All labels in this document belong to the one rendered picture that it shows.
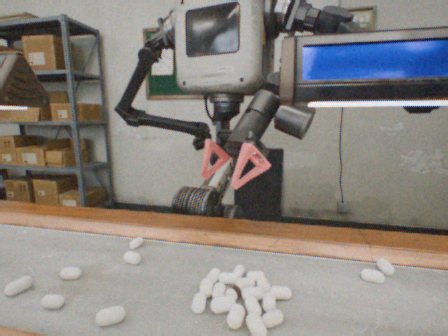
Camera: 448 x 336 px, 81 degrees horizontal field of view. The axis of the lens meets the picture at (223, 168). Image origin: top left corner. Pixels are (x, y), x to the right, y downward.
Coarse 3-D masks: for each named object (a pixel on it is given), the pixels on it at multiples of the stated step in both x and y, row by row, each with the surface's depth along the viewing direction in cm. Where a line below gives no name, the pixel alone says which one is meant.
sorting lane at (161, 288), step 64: (0, 256) 55; (64, 256) 55; (192, 256) 55; (256, 256) 55; (0, 320) 37; (64, 320) 37; (128, 320) 37; (192, 320) 37; (320, 320) 37; (384, 320) 37
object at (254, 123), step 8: (248, 112) 52; (256, 112) 50; (240, 120) 51; (248, 120) 50; (256, 120) 50; (264, 120) 51; (240, 128) 50; (248, 128) 49; (256, 128) 50; (264, 128) 51; (224, 136) 52; (248, 136) 46; (256, 136) 50; (264, 152) 49
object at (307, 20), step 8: (296, 0) 84; (304, 0) 87; (296, 8) 85; (304, 8) 84; (312, 8) 85; (296, 16) 86; (304, 16) 85; (312, 16) 84; (288, 24) 87; (296, 24) 87; (304, 24) 86; (312, 24) 85; (288, 32) 88; (312, 32) 88
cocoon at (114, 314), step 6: (114, 306) 37; (120, 306) 37; (102, 312) 36; (108, 312) 36; (114, 312) 36; (120, 312) 37; (96, 318) 36; (102, 318) 36; (108, 318) 36; (114, 318) 36; (120, 318) 36; (102, 324) 36; (108, 324) 36
